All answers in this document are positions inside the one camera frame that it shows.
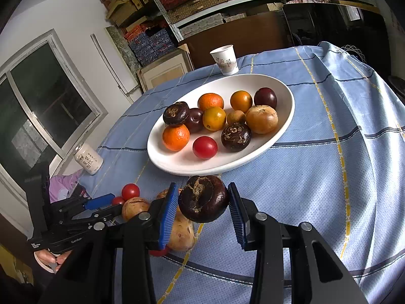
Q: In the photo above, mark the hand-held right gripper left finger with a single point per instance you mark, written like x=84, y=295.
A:
x=166, y=215

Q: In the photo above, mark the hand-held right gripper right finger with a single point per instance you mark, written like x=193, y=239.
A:
x=237, y=218

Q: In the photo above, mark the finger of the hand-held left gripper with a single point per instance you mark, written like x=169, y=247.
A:
x=99, y=201
x=107, y=213

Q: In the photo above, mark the tan striped round fruit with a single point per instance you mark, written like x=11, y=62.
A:
x=134, y=207

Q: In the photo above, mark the dark brown water chestnut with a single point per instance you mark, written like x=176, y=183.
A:
x=205, y=202
x=236, y=137
x=175, y=113

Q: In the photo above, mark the white oval plate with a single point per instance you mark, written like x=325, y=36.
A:
x=177, y=163

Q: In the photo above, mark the orange mandarin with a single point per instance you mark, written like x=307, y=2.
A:
x=176, y=137
x=210, y=101

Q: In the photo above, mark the dark red plum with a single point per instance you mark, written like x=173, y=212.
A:
x=194, y=120
x=265, y=98

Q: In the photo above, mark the small tan round fruit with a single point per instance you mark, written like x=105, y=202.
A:
x=236, y=117

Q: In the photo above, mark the large tan round fruit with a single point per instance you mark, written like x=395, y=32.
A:
x=262, y=119

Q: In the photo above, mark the yellow-orange round fruit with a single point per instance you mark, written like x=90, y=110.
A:
x=214, y=118
x=241, y=101

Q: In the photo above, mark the person's left forearm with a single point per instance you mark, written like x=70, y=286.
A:
x=22, y=289

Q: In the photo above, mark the person's left hand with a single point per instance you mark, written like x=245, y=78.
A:
x=47, y=259

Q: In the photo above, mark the tan oblong fruit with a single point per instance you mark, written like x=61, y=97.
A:
x=182, y=231

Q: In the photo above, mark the pink cloth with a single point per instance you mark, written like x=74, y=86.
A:
x=63, y=185

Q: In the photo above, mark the white drink can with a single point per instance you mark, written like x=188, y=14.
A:
x=88, y=161

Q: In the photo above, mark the blue checked tablecloth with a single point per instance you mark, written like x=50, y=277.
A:
x=316, y=180

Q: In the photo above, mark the white sliding window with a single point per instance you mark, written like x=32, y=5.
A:
x=47, y=101

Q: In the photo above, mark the white leaning strip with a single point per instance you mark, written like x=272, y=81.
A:
x=110, y=63

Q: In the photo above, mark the green marble slab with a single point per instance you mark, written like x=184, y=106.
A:
x=123, y=50

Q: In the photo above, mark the white paper cup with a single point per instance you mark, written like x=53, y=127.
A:
x=224, y=60

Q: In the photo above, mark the stack of blue patterned boxes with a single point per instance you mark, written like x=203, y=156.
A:
x=152, y=46

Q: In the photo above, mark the brown wooden board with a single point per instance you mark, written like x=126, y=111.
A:
x=253, y=38

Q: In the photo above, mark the white metal shelf rack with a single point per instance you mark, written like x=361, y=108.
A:
x=177, y=22

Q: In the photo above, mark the stack of brown flat boxes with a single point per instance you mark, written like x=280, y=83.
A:
x=125, y=3

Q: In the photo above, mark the black glossy panel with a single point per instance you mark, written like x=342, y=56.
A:
x=332, y=25

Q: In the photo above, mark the wooden picture frame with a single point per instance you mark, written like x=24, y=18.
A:
x=166, y=71

